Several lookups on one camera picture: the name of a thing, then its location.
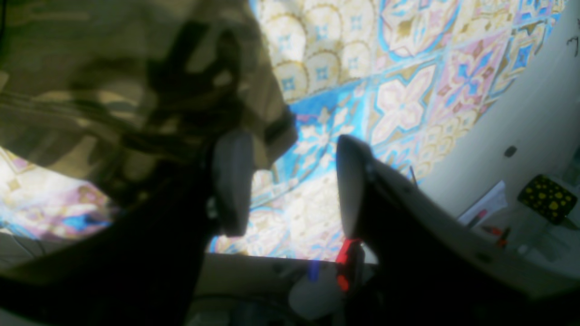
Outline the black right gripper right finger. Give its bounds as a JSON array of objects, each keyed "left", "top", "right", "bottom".
[{"left": 336, "top": 135, "right": 579, "bottom": 326}]

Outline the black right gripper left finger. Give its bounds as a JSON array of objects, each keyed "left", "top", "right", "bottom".
[{"left": 1, "top": 129, "right": 255, "bottom": 326}]

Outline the camouflage T-shirt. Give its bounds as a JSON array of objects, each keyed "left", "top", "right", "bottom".
[{"left": 1, "top": 0, "right": 298, "bottom": 206}]

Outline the red black clamp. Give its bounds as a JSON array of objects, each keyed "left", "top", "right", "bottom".
[{"left": 335, "top": 239, "right": 365, "bottom": 294}]

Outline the yellow dotted black object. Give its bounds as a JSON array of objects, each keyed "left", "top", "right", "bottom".
[{"left": 517, "top": 175, "right": 579, "bottom": 225}]

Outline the patterned tile tablecloth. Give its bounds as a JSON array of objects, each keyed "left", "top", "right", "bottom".
[{"left": 1, "top": 0, "right": 579, "bottom": 261}]

